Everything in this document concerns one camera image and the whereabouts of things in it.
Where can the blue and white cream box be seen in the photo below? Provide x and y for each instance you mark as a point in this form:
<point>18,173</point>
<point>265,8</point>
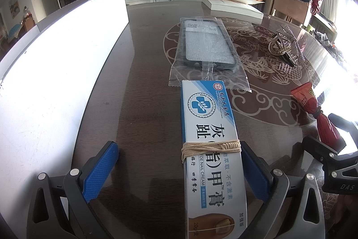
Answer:
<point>207,115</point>

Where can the cluttered wooden sideboard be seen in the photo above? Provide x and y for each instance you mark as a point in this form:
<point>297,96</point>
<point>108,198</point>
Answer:
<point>325,31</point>

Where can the phone case in clear bag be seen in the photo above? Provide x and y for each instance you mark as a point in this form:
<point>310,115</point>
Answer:
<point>207,45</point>

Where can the framed wall picture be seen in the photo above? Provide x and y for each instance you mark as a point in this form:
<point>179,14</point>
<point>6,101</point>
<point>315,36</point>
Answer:
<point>13,5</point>

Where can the silver rhinestone hair clip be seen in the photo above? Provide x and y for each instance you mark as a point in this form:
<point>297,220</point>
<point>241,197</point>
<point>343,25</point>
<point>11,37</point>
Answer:
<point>294,45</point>

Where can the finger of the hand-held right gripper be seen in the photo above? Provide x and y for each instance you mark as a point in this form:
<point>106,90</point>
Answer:
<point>344,122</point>
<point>316,148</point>

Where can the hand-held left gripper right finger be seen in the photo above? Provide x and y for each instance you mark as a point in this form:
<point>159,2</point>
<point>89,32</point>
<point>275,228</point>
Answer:
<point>257,174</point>

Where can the large white board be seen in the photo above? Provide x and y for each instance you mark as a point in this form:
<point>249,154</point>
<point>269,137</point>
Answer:
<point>56,73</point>

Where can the red snack packet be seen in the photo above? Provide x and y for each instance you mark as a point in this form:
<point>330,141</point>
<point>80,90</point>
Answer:
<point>324,124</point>

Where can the white flat box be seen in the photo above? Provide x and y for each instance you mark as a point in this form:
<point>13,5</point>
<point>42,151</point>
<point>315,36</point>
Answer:
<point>237,12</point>

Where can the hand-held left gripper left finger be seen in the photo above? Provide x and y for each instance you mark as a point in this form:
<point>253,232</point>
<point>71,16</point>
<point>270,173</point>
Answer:
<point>98,171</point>

